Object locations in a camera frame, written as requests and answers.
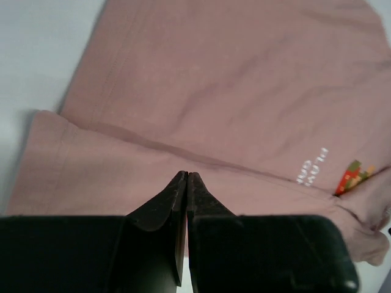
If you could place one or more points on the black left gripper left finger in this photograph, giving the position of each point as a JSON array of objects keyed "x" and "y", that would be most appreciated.
[{"x": 140, "y": 252}]

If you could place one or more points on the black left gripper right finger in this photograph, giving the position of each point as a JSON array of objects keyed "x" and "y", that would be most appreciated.
[{"x": 269, "y": 253}]

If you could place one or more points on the pink printed t-shirt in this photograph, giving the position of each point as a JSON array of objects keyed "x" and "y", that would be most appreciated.
[{"x": 281, "y": 107}]

